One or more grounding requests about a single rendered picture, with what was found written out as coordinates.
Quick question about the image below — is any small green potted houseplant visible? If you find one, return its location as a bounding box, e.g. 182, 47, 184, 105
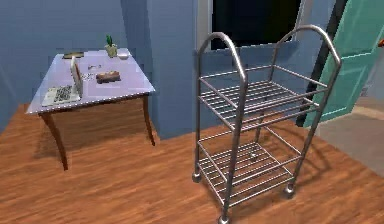
104, 33, 119, 59

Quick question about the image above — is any white-topped wooden table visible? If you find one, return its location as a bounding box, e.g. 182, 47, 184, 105
25, 48, 157, 172

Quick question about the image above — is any dark window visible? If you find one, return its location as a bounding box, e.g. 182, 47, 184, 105
210, 0, 303, 51

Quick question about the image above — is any white open laptop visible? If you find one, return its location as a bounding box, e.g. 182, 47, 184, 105
41, 55, 84, 108

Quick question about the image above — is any dark flat book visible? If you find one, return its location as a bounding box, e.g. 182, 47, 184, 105
62, 50, 85, 60

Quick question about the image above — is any teal room door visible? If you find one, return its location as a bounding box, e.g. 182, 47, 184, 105
303, 0, 384, 128

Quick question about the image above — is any silver wire shelf cart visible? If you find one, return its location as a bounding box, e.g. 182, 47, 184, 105
191, 24, 343, 224

